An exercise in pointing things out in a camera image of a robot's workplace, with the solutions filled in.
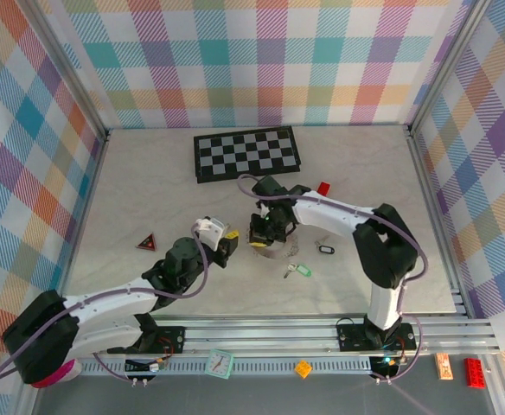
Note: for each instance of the key with green tag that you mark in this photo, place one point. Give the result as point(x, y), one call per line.
point(303, 270)

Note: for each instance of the key with black tag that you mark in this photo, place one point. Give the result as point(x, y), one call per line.
point(325, 249)

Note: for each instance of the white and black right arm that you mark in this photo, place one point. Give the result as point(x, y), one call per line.
point(386, 246)

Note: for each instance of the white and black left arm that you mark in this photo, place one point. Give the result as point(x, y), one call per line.
point(105, 298)

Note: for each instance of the red green triangular toy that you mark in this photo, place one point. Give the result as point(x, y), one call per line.
point(147, 243)

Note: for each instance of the small red toy brick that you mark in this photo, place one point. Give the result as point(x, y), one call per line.
point(324, 188)

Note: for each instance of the black and silver chessboard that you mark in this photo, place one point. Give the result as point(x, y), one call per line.
point(248, 153)

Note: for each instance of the teal toy clock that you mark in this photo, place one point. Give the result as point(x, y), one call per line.
point(219, 364)

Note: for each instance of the black connector board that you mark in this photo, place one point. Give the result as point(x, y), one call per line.
point(138, 366)
point(384, 368)

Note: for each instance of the small orange toy brick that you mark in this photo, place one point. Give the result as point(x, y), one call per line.
point(303, 368)

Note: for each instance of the pink round object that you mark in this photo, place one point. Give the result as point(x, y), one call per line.
point(62, 375)

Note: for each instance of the printed wooden block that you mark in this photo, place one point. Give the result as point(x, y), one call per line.
point(444, 366)

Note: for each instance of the long red toy brick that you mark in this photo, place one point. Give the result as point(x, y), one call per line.
point(475, 372)

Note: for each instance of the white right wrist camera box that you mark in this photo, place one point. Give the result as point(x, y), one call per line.
point(262, 208)

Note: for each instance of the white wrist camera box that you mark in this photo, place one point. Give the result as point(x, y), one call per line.
point(209, 229)
point(262, 208)

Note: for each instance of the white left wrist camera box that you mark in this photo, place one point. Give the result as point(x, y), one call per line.
point(209, 229)

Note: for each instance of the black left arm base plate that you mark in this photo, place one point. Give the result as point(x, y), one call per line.
point(174, 335)

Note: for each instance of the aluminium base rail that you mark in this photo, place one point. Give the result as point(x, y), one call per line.
point(257, 335)

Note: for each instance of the aluminium side rail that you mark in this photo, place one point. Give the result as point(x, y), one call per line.
point(438, 216)
point(84, 207)

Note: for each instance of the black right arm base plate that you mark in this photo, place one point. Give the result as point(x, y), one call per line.
point(352, 337)

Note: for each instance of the aluminium frame post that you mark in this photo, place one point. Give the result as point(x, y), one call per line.
point(76, 82)
point(445, 65)

